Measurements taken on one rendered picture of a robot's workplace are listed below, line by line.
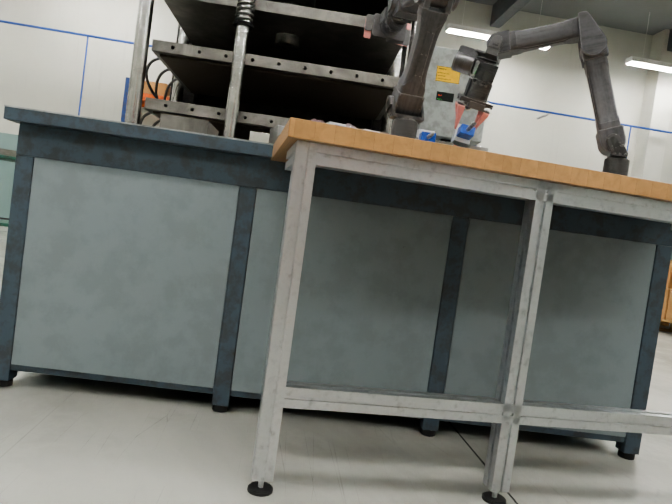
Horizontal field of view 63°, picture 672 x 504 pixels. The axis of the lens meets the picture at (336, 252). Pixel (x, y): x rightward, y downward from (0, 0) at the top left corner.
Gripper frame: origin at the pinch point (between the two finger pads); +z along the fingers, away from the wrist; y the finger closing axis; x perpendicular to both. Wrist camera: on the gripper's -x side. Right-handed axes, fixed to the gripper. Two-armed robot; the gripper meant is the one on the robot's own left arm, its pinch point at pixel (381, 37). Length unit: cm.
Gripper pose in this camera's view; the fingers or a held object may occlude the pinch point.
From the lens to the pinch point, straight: 185.9
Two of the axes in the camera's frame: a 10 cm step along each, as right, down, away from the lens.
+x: -1.3, 9.9, 0.3
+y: -9.7, -1.3, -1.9
